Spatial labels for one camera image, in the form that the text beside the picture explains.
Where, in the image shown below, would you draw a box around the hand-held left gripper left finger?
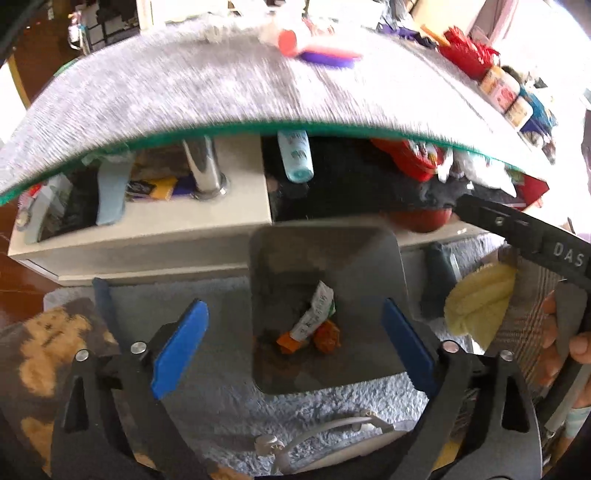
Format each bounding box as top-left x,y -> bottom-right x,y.
51,299 -> 218,480

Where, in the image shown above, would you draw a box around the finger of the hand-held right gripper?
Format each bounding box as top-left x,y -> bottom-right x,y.
456,194 -> 546,252

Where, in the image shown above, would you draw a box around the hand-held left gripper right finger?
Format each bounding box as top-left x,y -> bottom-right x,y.
381,298 -> 543,480

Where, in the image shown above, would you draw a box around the grey square trash bin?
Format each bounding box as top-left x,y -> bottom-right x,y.
249,225 -> 419,395

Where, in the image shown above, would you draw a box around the person's right hand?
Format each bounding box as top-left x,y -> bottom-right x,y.
538,291 -> 591,388

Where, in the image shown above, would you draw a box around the grey shaggy rug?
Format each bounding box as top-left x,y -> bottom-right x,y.
44,235 -> 502,476

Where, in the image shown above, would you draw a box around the white plastic bags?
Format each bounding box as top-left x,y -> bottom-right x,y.
436,150 -> 515,195

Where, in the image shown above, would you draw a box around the black cloth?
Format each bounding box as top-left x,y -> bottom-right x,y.
416,178 -> 476,209

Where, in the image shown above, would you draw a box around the plaid fringed blanket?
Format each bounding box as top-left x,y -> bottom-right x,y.
475,249 -> 561,398

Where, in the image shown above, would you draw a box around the brown basketball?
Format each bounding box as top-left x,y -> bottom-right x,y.
392,208 -> 455,234

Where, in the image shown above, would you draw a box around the orange crumpled wrapper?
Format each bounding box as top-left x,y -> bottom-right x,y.
314,320 -> 343,354

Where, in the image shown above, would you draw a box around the yellow plush toy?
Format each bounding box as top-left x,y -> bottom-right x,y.
444,265 -> 517,349

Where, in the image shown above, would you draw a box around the white wrapper with orange end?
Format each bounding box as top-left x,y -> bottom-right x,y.
276,281 -> 336,355

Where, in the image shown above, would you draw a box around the small cream jar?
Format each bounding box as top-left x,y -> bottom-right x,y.
503,96 -> 534,131

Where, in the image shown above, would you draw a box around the blue box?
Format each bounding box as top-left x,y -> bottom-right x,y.
519,92 -> 559,148

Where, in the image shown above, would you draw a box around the white low table shelf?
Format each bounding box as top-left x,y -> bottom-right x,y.
7,136 -> 483,284

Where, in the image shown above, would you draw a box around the brown bear print blanket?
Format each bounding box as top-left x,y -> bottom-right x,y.
0,298 -> 125,480

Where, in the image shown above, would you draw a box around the yellow and black card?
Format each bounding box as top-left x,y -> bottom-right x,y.
127,176 -> 178,202

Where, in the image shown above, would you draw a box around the grey blue shoehorn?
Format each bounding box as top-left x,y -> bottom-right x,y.
95,161 -> 134,227

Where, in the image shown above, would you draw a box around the chrome table leg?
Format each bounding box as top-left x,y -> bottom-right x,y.
182,138 -> 229,201

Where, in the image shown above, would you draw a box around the light blue spray bottle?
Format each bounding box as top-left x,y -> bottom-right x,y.
277,130 -> 315,183

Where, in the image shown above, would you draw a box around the purple brush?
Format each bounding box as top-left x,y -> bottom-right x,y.
298,46 -> 363,70

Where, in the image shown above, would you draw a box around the grey cloth covered glass table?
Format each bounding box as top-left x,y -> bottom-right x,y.
0,18 -> 550,195

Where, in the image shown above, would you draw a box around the white bottle with red cap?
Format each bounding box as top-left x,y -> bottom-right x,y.
262,25 -> 299,58

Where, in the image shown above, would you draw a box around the dark blue strap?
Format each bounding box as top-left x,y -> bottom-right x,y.
92,278 -> 116,324

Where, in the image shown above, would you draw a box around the white cable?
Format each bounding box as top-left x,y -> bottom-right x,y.
254,408 -> 398,474

